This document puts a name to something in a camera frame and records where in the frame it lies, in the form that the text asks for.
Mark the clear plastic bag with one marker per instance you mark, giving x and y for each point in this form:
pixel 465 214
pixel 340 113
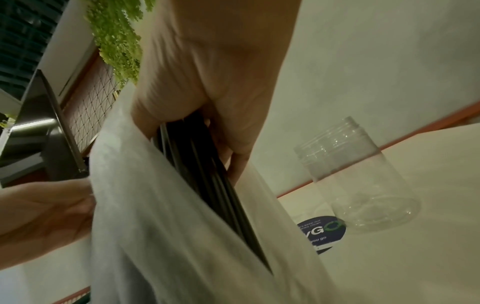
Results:
pixel 150 222

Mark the brown framed mesh panel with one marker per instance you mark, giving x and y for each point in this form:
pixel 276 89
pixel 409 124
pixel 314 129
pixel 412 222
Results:
pixel 90 112

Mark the black straw bundle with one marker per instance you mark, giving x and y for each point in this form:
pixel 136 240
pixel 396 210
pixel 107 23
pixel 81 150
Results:
pixel 210 184

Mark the round purple sticker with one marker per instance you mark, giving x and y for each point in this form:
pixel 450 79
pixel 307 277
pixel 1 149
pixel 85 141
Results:
pixel 322 234

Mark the row of green ferns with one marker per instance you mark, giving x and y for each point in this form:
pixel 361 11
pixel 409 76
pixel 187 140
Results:
pixel 116 35

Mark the person's right hand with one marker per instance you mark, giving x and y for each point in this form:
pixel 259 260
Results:
pixel 217 59

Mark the dark metal post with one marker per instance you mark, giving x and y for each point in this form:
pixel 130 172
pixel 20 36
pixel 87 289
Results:
pixel 37 118

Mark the clear plastic jar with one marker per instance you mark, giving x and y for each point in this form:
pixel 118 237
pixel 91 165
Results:
pixel 360 184

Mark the person's left hand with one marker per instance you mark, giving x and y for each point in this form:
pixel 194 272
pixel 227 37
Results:
pixel 37 216

